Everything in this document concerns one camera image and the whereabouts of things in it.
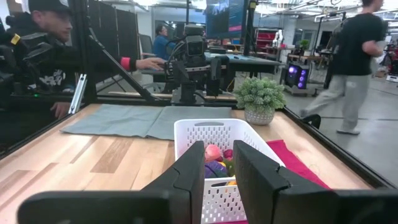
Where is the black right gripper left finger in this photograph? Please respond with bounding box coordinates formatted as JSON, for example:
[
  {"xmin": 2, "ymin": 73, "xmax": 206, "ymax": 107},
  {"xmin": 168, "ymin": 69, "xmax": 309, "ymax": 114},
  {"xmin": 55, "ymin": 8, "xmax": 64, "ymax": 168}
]
[{"xmin": 17, "ymin": 140, "xmax": 206, "ymax": 224}]

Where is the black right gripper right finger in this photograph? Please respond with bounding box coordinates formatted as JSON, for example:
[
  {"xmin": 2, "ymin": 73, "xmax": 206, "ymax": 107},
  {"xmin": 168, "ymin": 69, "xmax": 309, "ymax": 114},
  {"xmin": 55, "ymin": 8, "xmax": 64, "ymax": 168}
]
[{"xmin": 233, "ymin": 139, "xmax": 398, "ymax": 224}]

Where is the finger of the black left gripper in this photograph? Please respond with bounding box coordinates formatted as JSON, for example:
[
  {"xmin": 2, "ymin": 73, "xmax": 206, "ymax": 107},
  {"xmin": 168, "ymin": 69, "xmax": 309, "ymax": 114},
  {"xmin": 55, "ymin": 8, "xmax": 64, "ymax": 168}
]
[
  {"xmin": 210, "ymin": 56, "xmax": 230, "ymax": 96},
  {"xmin": 172, "ymin": 60, "xmax": 190, "ymax": 93}
]

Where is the purple toy grape bunch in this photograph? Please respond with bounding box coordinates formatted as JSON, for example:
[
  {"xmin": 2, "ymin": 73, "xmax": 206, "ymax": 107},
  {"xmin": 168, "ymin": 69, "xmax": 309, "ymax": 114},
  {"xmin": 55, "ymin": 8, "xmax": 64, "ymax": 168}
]
[{"xmin": 204, "ymin": 160, "xmax": 229, "ymax": 180}]

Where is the pink toy peach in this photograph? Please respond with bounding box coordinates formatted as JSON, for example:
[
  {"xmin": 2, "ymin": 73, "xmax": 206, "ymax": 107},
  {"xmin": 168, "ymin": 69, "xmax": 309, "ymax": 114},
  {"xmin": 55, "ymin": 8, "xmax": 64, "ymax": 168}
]
[{"xmin": 204, "ymin": 144, "xmax": 222, "ymax": 163}]

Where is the person's hand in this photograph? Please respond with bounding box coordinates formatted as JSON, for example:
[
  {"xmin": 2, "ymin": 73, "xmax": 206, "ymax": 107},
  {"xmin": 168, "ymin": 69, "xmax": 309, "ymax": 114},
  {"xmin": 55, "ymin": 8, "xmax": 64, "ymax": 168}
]
[
  {"xmin": 50, "ymin": 101, "xmax": 72, "ymax": 120},
  {"xmin": 136, "ymin": 57, "xmax": 167, "ymax": 72}
]

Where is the grey desk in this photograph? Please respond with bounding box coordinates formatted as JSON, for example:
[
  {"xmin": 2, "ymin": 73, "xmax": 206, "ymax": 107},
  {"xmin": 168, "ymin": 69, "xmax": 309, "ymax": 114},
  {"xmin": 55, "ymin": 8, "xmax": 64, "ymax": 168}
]
[{"xmin": 139, "ymin": 51, "xmax": 283, "ymax": 78}]

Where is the person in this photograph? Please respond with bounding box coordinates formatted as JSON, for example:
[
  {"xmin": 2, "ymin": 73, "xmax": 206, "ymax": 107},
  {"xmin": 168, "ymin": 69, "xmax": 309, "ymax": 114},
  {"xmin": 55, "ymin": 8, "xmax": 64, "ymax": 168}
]
[
  {"xmin": 300, "ymin": 0, "xmax": 388, "ymax": 136},
  {"xmin": 0, "ymin": 0, "xmax": 138, "ymax": 125},
  {"xmin": 152, "ymin": 24, "xmax": 175, "ymax": 60}
]

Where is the computer monitor with blue screen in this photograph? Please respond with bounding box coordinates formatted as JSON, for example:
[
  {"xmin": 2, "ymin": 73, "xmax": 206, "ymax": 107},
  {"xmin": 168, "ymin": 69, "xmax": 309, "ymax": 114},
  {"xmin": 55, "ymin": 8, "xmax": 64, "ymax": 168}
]
[{"xmin": 205, "ymin": 0, "xmax": 249, "ymax": 40}]

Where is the red cloth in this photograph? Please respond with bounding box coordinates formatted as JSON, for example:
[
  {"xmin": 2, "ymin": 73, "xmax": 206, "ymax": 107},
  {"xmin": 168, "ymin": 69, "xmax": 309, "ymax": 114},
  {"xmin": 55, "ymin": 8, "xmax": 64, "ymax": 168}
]
[{"xmin": 214, "ymin": 139, "xmax": 331, "ymax": 224}]

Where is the green plant in patterned pot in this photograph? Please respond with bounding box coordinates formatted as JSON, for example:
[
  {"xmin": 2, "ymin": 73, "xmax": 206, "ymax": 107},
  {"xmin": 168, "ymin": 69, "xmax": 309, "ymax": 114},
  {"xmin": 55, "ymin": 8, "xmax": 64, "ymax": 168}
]
[{"xmin": 233, "ymin": 77, "xmax": 287, "ymax": 126}]

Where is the grey cloth mat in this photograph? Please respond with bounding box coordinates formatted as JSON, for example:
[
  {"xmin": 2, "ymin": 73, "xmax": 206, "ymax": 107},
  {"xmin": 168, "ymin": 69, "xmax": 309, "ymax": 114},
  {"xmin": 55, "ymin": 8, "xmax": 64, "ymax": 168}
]
[{"xmin": 60, "ymin": 103, "xmax": 233, "ymax": 141}]

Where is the white perforated plastic basket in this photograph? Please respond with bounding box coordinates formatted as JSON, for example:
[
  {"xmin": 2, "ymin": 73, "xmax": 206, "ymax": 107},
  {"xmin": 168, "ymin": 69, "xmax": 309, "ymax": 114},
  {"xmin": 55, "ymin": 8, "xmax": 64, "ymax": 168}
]
[{"xmin": 173, "ymin": 118, "xmax": 286, "ymax": 224}]

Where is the black room divider panel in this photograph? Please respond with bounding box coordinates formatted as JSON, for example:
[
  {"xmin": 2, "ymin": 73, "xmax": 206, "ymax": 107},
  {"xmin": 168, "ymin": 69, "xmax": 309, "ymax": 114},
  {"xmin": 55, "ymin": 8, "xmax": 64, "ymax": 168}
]
[{"xmin": 88, "ymin": 0, "xmax": 140, "ymax": 82}]

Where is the computer tower with purple lights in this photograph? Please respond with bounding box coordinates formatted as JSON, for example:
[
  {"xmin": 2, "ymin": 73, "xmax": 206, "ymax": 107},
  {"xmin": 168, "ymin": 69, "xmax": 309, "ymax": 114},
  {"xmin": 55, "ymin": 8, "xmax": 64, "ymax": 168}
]
[{"xmin": 284, "ymin": 62, "xmax": 311, "ymax": 91}]

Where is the black rounded clamp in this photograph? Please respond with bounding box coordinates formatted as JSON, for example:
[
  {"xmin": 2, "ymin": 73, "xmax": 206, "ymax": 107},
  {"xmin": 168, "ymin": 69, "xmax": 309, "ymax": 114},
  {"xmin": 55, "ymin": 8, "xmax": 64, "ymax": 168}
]
[{"xmin": 300, "ymin": 113, "xmax": 322, "ymax": 130}]

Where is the silver aluminium extrusion bar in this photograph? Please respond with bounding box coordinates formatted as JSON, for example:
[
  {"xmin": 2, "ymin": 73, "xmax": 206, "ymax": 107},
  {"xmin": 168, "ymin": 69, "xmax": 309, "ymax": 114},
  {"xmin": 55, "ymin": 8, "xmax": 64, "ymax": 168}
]
[{"xmin": 68, "ymin": 73, "xmax": 88, "ymax": 115}]

